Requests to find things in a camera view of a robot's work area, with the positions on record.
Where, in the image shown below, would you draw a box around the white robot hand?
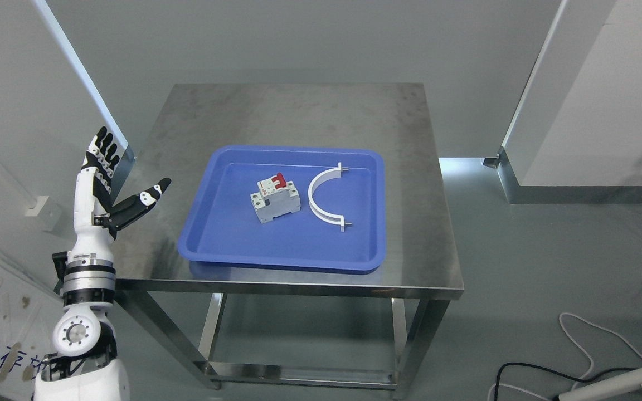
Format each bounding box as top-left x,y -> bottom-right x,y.
72,126 -> 172,255

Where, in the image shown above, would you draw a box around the grey circuit breaker red switch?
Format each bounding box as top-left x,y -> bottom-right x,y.
250,172 -> 301,224

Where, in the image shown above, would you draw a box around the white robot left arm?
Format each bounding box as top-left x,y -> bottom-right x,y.
32,126 -> 171,400

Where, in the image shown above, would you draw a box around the white poster blue characters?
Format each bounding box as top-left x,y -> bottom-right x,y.
0,257 -> 61,400

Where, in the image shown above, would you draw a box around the blue plastic tray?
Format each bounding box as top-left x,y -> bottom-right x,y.
177,145 -> 386,275

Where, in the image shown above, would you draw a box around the white curved pipe clamp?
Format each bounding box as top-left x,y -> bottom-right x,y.
307,162 -> 353,233

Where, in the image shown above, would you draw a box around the stainless steel table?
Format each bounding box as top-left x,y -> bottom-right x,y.
110,84 -> 465,399

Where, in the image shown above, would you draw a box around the white tube bar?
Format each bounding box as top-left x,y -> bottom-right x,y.
558,368 -> 642,400

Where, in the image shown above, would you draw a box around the white wall socket box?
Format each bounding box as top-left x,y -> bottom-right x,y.
25,196 -> 51,218

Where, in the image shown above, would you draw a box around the white cable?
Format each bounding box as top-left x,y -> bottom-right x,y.
557,192 -> 642,381

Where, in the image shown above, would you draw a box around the black cable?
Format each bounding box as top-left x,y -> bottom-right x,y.
494,337 -> 642,401

